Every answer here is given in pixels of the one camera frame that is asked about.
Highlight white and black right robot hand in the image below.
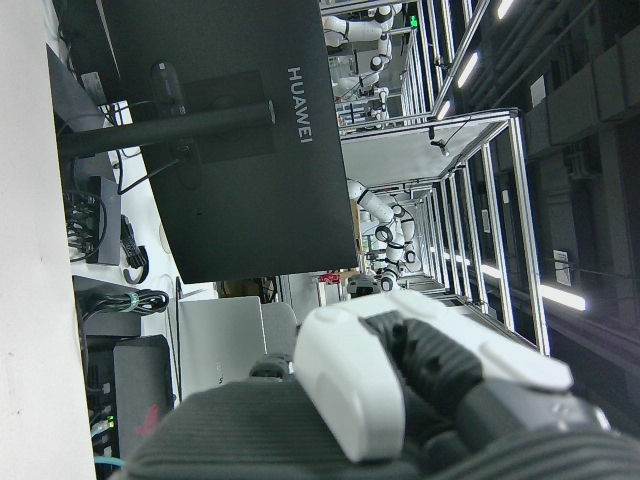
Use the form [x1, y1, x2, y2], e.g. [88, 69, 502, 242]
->
[122, 288, 640, 480]

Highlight grey chair back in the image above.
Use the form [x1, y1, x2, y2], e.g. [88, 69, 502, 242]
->
[261, 302, 300, 362]

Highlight silver laptop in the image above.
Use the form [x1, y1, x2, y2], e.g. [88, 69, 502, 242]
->
[178, 295, 266, 396]

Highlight white humanoid robot inside cage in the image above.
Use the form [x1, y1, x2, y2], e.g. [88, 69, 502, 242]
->
[347, 178, 419, 294]

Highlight black Huawei monitor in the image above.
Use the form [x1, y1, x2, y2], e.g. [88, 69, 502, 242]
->
[97, 0, 360, 284]

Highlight black computer case red logo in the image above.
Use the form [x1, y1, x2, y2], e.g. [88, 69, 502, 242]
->
[112, 334, 175, 456]

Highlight long ceiling light strip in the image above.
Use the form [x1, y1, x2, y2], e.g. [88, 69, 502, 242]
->
[541, 283, 587, 312]

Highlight short ceiling light strip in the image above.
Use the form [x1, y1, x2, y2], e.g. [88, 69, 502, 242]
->
[456, 51, 480, 85]

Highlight white humanoid robot by exit sign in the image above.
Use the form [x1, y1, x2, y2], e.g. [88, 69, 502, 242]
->
[322, 2, 401, 121]

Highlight black cable bundle green tie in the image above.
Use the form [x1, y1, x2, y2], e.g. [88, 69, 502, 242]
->
[79, 288, 170, 317]

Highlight aluminium frame cage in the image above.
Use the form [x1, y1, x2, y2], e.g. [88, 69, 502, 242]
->
[344, 107, 551, 356]

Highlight black network switch with cables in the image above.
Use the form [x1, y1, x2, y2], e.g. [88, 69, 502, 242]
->
[64, 175, 123, 265]

